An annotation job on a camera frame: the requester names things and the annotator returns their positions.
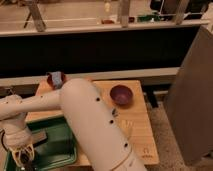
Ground yellowish black gripper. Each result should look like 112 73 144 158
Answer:
11 144 35 171

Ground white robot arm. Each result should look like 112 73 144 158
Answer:
0 78 147 171

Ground green plastic tray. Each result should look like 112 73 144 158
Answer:
3 116 79 171

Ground small brown bowl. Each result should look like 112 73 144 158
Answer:
45 72 68 90

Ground dark red bowl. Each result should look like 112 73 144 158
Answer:
110 85 133 105

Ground grey panel board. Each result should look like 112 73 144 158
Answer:
164 26 213 166

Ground black cable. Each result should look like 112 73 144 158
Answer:
0 130 8 153

